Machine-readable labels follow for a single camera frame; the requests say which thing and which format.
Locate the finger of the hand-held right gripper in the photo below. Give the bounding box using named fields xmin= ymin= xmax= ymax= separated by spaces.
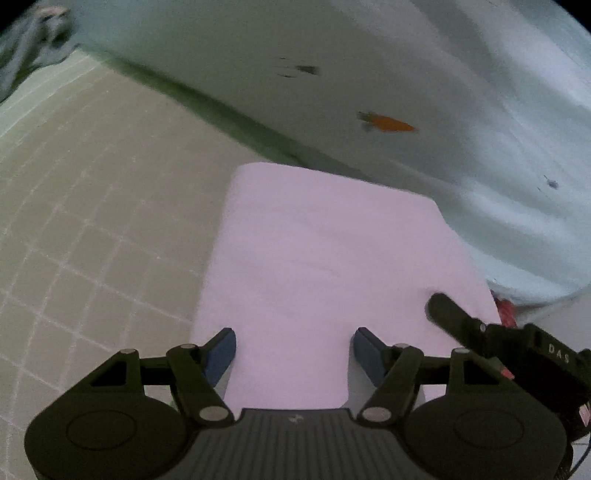
xmin=427 ymin=293 xmax=485 ymax=347

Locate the checked bed sheet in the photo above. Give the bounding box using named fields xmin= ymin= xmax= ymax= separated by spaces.
xmin=0 ymin=48 xmax=310 ymax=462

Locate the printed pale quilt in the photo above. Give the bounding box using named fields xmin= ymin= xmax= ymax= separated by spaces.
xmin=69 ymin=0 xmax=591 ymax=306

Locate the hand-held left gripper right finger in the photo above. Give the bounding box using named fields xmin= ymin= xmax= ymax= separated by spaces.
xmin=353 ymin=327 xmax=502 ymax=423

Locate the grey garment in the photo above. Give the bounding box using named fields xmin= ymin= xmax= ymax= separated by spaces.
xmin=0 ymin=4 xmax=80 ymax=103

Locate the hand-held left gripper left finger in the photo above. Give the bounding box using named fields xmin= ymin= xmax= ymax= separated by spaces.
xmin=90 ymin=328 xmax=237 ymax=425

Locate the white shirt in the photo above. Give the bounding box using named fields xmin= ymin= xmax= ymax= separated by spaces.
xmin=191 ymin=161 xmax=504 ymax=411

